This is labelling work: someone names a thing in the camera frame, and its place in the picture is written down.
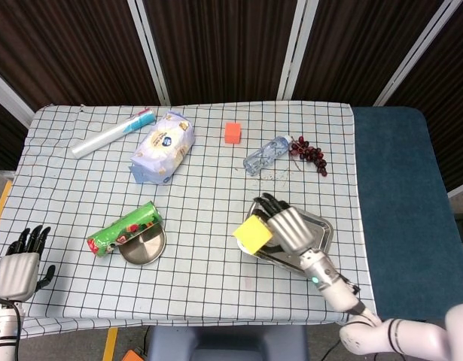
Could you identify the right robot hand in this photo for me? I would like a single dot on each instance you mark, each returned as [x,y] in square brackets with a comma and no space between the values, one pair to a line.
[291,229]

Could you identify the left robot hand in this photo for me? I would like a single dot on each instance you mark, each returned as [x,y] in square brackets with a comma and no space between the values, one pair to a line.
[14,276]

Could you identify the yellow foam cube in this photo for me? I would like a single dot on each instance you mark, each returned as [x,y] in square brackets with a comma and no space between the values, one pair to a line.
[251,235]

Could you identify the green chips can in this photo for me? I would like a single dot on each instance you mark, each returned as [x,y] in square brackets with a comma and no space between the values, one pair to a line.
[122,229]

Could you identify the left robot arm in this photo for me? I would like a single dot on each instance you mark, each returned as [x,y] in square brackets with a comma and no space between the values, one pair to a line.
[3,331]

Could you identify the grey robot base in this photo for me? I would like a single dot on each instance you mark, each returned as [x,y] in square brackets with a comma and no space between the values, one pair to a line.
[223,344]

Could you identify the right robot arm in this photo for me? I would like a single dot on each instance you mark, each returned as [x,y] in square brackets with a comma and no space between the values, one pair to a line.
[336,289]

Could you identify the rectangular steel tray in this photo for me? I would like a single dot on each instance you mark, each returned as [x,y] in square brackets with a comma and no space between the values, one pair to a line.
[321,229]

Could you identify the clear plastic water bottle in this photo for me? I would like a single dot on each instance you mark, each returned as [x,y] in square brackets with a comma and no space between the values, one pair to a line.
[263,156]

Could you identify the dark red grape bunch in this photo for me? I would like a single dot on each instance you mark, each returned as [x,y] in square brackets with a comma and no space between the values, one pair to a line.
[310,152]

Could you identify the checkered tablecloth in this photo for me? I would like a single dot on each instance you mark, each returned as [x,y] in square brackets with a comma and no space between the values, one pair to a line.
[201,286]

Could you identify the orange foam cube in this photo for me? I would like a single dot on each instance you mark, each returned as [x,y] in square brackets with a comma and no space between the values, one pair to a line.
[233,132]

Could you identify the round metal plate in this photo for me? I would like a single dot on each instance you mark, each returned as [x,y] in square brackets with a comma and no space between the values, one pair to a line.
[144,250]

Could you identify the orange floor object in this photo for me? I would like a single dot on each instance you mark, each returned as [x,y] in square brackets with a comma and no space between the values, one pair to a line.
[131,356]

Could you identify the white blue food bag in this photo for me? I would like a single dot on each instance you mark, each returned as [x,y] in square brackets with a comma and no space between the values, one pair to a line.
[163,146]

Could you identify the plastic wrap roll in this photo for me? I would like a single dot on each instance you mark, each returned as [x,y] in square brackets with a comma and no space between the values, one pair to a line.
[103,137]

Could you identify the dark folding partition screen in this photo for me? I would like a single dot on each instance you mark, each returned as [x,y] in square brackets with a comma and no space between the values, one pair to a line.
[223,49]

